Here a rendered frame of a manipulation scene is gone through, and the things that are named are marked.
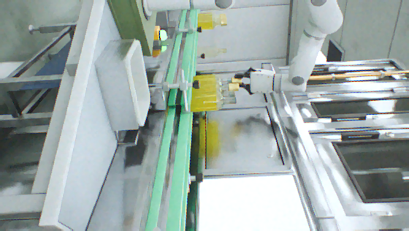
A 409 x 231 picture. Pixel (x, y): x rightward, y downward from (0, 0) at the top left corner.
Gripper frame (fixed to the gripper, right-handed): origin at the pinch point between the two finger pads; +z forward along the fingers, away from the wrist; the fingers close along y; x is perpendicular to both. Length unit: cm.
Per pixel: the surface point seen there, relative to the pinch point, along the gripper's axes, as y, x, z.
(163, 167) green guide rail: 3, 66, 9
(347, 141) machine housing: -17, 15, -46
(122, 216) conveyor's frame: 5, 86, 12
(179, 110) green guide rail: 3.3, 35.0, 15.5
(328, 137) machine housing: -17.2, 13.2, -39.0
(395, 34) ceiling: -41, -198, -107
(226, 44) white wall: -180, -554, 135
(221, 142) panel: -13.2, 29.7, 1.6
